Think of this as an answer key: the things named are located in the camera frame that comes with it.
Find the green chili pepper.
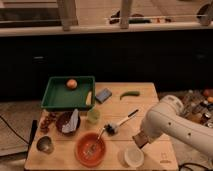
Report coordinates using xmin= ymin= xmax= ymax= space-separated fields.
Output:
xmin=120 ymin=91 xmax=140 ymax=100

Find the brown dried food pile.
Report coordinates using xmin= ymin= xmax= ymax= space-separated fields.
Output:
xmin=40 ymin=112 xmax=57 ymax=134

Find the metal whisk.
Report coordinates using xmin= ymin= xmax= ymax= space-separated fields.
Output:
xmin=86 ymin=128 xmax=106 ymax=156

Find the black cable bottom right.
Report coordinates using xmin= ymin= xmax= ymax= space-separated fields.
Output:
xmin=178 ymin=162 xmax=213 ymax=171

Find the green plastic tray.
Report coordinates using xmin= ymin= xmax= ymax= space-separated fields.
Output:
xmin=41 ymin=76 xmax=95 ymax=111

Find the tan block eraser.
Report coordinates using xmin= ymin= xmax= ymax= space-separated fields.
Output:
xmin=133 ymin=131 xmax=148 ymax=148

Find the dark brown bowl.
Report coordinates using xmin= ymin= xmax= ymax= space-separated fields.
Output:
xmin=56 ymin=112 xmax=81 ymax=136

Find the white plastic cup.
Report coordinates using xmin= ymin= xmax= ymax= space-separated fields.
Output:
xmin=119 ymin=145 xmax=144 ymax=168

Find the crumpled white paper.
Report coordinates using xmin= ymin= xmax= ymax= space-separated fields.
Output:
xmin=62 ymin=109 xmax=79 ymax=133

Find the yellow banana piece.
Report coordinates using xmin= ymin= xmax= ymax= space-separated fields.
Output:
xmin=86 ymin=91 xmax=92 ymax=105

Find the orange bowl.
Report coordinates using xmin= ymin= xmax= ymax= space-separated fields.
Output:
xmin=75 ymin=132 xmax=106 ymax=168

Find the small green cup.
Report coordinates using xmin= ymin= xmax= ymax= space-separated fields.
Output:
xmin=87 ymin=109 xmax=100 ymax=124

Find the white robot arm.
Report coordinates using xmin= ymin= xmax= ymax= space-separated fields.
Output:
xmin=140 ymin=95 xmax=213 ymax=159

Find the small metal cup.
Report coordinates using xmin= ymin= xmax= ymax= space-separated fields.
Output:
xmin=36 ymin=136 xmax=54 ymax=154

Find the black cable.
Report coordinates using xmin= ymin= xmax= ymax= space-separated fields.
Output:
xmin=178 ymin=162 xmax=213 ymax=171
xmin=0 ymin=115 xmax=30 ymax=146

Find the orange fruit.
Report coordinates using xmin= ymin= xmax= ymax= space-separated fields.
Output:
xmin=66 ymin=79 xmax=77 ymax=90

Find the black cable left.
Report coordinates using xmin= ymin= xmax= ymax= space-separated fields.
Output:
xmin=0 ymin=115 xmax=30 ymax=146

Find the white handled dish brush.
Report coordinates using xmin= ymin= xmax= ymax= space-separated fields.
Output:
xmin=104 ymin=109 xmax=138 ymax=135

